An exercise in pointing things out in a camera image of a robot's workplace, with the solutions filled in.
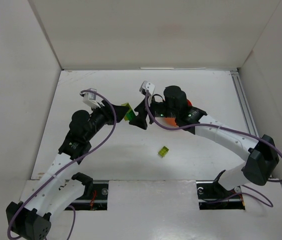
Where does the orange divided round container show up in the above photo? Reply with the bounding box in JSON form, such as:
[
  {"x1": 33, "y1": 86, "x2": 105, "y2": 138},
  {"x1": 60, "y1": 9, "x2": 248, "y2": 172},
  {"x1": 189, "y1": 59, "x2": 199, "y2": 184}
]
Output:
[{"x1": 163, "y1": 99, "x2": 193, "y2": 127}]

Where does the lime square lego brick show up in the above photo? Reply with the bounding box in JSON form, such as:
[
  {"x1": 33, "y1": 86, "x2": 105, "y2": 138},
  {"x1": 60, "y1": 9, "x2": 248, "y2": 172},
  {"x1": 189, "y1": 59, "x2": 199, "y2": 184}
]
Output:
[{"x1": 158, "y1": 146, "x2": 169, "y2": 158}]

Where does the lime green lego stack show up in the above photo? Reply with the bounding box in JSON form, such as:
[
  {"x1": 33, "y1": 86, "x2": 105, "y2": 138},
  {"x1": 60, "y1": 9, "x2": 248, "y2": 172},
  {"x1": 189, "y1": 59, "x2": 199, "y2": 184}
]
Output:
[{"x1": 121, "y1": 102, "x2": 133, "y2": 114}]

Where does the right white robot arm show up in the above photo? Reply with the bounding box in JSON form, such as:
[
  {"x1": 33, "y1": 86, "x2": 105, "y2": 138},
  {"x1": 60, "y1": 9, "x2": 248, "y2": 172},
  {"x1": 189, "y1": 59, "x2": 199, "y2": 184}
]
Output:
[{"x1": 130, "y1": 81, "x2": 279, "y2": 193}]

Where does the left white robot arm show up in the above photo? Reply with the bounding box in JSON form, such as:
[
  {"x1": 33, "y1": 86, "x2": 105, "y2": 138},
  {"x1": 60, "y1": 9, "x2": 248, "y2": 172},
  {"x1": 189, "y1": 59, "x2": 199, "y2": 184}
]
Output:
[{"x1": 6, "y1": 100, "x2": 129, "y2": 240}]

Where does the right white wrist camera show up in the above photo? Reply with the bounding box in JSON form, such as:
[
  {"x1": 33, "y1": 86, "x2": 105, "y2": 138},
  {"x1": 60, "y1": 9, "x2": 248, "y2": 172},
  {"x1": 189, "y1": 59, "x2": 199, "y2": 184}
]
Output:
[{"x1": 139, "y1": 80, "x2": 156, "y2": 104}]

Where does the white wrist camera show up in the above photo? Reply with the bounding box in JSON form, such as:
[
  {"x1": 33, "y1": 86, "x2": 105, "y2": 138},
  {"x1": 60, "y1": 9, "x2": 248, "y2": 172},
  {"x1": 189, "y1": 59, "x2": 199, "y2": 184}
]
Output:
[
  {"x1": 139, "y1": 80, "x2": 156, "y2": 104},
  {"x1": 80, "y1": 88, "x2": 101, "y2": 110}
]

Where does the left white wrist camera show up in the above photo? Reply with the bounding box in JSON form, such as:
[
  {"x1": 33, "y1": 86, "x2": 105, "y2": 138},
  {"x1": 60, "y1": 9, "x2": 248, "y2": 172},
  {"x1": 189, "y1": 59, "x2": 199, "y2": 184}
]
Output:
[{"x1": 80, "y1": 88, "x2": 101, "y2": 110}]

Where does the aluminium rail right side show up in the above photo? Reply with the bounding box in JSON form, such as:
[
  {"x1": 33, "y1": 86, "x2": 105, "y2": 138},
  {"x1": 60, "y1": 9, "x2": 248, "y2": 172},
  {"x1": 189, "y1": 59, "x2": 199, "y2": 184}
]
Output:
[{"x1": 230, "y1": 71, "x2": 277, "y2": 186}]

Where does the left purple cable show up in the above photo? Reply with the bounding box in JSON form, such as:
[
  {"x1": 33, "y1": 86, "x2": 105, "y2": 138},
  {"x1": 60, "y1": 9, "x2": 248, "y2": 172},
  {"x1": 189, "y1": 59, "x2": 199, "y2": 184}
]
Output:
[{"x1": 6, "y1": 90, "x2": 118, "y2": 240}]

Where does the purple cable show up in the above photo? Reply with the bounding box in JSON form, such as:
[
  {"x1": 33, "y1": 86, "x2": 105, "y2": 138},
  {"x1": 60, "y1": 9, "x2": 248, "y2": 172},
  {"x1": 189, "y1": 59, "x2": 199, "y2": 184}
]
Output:
[
  {"x1": 144, "y1": 90, "x2": 282, "y2": 208},
  {"x1": 6, "y1": 90, "x2": 118, "y2": 240}
]

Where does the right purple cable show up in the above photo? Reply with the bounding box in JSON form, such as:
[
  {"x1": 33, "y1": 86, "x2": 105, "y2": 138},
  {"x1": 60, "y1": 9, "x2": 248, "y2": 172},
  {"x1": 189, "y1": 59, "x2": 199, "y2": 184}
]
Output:
[{"x1": 144, "y1": 90, "x2": 282, "y2": 208}]

